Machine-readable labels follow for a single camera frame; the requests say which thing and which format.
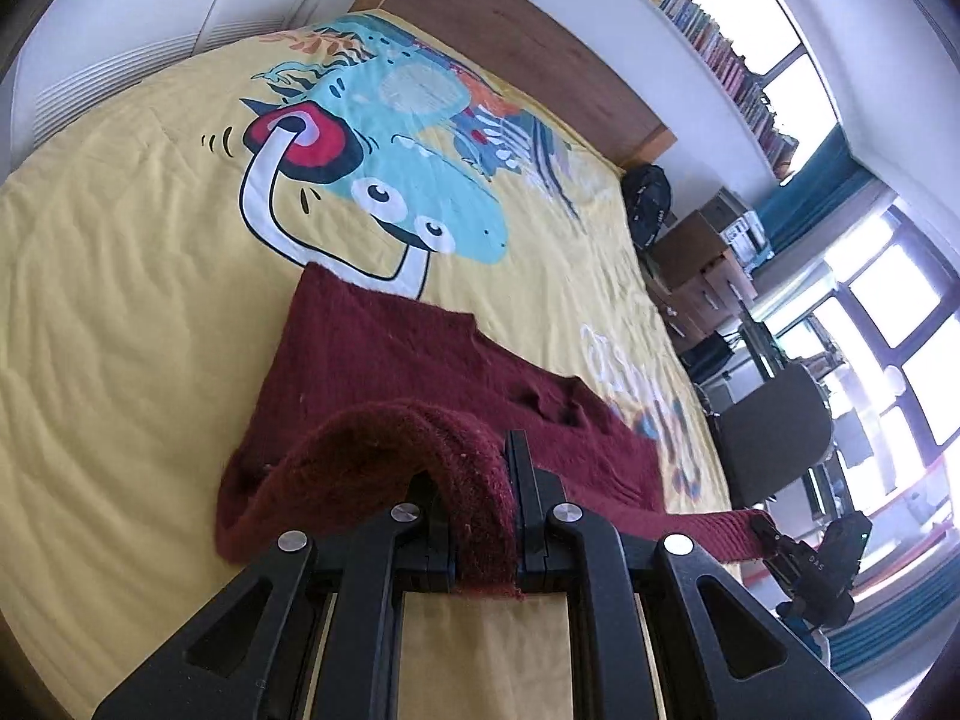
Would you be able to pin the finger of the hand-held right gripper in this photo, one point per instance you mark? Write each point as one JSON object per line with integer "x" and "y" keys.
{"x": 772, "y": 547}

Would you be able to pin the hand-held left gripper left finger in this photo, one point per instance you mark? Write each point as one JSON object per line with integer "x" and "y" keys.
{"x": 439, "y": 540}

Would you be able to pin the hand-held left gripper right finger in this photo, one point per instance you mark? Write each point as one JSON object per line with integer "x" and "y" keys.
{"x": 525, "y": 499}

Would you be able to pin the maroon knit sweater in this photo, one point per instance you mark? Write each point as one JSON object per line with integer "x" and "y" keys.
{"x": 390, "y": 360}

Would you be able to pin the dark office chair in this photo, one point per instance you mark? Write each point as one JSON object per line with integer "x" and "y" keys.
{"x": 772, "y": 427}

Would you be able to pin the window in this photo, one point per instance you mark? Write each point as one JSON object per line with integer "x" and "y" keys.
{"x": 892, "y": 330}

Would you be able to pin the wooden drawer unit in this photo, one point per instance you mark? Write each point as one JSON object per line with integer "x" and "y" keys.
{"x": 697, "y": 285}

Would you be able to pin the black backpack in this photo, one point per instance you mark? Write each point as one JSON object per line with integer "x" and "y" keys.
{"x": 646, "y": 202}

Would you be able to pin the yellow printed duvet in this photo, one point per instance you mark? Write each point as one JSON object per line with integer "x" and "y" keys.
{"x": 112, "y": 277}

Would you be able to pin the wooden headboard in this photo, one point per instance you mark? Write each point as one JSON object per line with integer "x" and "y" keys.
{"x": 525, "y": 37}

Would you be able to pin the row of books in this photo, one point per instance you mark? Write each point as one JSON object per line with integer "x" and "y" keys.
{"x": 712, "y": 37}

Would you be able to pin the white wardrobe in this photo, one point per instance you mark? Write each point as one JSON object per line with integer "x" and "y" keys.
{"x": 150, "y": 7}

